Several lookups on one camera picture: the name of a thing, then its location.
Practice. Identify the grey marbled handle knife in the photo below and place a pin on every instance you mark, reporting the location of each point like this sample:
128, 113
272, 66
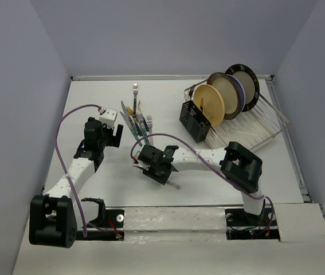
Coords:
129, 117

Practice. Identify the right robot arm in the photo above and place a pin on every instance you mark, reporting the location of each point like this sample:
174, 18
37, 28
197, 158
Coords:
235, 164

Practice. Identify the yellow plate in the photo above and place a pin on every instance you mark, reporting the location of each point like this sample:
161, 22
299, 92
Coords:
213, 102

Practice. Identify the clear drain tray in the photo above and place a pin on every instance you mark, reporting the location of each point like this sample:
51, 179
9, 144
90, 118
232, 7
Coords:
248, 129

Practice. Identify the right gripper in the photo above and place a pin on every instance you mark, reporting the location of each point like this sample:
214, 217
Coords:
161, 179

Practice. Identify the black handled knife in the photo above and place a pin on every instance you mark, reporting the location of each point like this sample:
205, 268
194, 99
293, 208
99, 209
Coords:
206, 113

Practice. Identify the pink handled knife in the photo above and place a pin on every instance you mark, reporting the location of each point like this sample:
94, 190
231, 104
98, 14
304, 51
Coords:
175, 185

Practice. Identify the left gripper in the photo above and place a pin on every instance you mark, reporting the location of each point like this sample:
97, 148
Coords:
113, 140

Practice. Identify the black patterned plate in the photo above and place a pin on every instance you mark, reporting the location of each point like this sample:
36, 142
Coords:
246, 76

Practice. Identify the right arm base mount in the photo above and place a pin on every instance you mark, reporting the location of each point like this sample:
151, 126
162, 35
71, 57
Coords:
244, 226

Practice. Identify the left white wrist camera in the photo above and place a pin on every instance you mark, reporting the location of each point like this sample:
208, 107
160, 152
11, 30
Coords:
108, 117

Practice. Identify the brown rimmed beige plate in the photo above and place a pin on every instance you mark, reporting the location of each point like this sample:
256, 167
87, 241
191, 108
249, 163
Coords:
229, 92

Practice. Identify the green marbled handle knife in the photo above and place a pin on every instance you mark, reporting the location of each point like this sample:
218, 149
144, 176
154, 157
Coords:
129, 125

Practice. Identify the black utensil caddy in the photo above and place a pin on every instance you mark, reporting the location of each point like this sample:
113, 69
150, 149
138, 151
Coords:
194, 121

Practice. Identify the purple plate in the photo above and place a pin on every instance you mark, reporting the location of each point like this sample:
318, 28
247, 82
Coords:
241, 92

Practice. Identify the gold fork green handle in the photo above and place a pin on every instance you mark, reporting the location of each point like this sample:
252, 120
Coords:
131, 113

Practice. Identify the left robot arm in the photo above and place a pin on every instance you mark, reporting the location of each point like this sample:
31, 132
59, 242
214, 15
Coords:
57, 215

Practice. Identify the black handled fork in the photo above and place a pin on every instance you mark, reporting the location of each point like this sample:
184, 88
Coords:
191, 92

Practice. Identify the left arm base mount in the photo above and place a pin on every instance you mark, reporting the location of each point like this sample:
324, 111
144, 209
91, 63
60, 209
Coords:
111, 228

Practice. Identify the silver fork black handle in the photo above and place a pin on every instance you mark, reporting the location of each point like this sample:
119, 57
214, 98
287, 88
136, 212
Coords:
135, 94

